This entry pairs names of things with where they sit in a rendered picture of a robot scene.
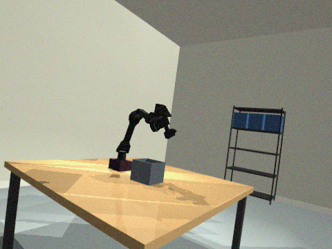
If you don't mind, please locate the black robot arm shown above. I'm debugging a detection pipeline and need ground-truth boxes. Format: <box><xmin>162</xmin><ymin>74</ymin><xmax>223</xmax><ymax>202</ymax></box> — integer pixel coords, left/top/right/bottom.
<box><xmin>116</xmin><ymin>104</ymin><xmax>164</xmax><ymax>161</ymax></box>

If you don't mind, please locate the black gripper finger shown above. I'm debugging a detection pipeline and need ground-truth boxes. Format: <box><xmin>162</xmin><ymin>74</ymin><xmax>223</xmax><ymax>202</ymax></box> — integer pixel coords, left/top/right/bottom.
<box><xmin>166</xmin><ymin>129</ymin><xmax>177</xmax><ymax>137</ymax></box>
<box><xmin>158</xmin><ymin>108</ymin><xmax>172</xmax><ymax>117</ymax></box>

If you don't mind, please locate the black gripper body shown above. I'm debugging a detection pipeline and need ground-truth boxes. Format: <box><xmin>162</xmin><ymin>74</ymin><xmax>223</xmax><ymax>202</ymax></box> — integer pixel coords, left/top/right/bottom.
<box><xmin>156</xmin><ymin>106</ymin><xmax>175</xmax><ymax>139</ymax></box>

